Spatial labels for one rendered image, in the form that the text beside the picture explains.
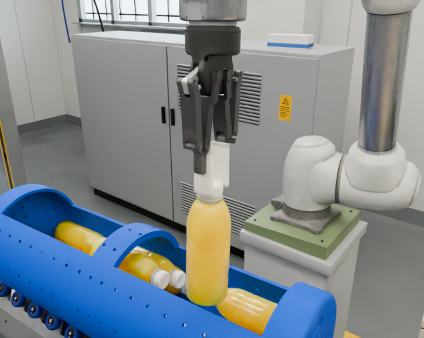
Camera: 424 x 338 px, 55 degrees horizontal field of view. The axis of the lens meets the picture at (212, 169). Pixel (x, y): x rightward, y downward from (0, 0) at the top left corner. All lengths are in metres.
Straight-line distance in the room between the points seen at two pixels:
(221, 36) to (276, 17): 2.91
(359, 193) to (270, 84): 1.26
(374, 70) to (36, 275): 0.94
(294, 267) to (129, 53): 2.18
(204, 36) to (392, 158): 0.79
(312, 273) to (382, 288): 1.64
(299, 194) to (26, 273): 0.79
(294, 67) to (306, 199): 1.13
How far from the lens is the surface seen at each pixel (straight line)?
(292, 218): 1.35
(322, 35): 3.60
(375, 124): 1.16
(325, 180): 1.26
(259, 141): 2.49
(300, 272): 1.34
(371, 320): 2.68
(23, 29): 6.00
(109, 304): 0.88
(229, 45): 0.54
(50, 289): 1.01
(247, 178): 2.63
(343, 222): 1.40
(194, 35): 0.55
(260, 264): 1.41
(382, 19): 1.06
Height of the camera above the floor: 1.72
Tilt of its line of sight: 23 degrees down
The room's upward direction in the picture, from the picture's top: straight up
